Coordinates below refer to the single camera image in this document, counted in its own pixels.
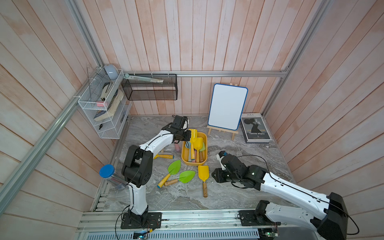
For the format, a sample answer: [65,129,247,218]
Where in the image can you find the yellow scoop blue-tipped handle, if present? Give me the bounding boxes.
[190,129,198,159]

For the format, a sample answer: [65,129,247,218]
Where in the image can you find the yellow storage box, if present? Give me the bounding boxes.
[180,131,208,167]

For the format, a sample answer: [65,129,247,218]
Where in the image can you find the yellow scoop wooden handle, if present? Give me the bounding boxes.
[198,165,210,198]

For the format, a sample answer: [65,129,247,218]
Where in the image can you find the light green shovel wooden handle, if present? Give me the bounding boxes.
[199,143,206,163]

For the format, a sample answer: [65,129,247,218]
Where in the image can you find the light blue shovel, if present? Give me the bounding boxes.
[185,142,191,162]

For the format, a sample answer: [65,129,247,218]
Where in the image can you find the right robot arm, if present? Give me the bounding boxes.
[212,151,349,240]

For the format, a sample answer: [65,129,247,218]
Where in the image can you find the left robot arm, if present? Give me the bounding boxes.
[122,115,191,220]

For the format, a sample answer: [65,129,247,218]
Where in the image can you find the yellow scoop left blue tip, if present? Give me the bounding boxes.
[154,154,174,159]

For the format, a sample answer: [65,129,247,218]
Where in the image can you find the wooden easel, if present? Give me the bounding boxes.
[207,125,239,141]

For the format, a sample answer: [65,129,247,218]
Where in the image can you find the black and white book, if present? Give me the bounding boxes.
[241,113,272,144]

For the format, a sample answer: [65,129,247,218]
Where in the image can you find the black mesh basket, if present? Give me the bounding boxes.
[122,73,178,101]

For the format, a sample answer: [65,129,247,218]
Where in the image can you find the light green ruler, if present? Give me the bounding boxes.
[124,74,164,83]

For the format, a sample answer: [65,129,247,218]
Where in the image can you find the blue-lid tube container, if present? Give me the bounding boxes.
[99,165,127,191]

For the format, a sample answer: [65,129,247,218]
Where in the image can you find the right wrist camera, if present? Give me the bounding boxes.
[217,151,227,171]

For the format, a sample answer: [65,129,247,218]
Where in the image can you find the green shovel yellow handle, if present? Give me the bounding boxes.
[157,160,181,188]

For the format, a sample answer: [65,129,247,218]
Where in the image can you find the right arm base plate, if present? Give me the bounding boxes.
[237,210,281,227]

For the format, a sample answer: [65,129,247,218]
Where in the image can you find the whiteboard blue frame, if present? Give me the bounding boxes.
[208,84,248,131]

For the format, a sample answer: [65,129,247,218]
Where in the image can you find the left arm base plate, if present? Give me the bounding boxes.
[121,212,162,229]

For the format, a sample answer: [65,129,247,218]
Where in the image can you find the white wire shelf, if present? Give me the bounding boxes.
[78,66,132,140]

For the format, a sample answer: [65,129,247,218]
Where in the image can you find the books in wire shelf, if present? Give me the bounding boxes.
[94,83,125,122]

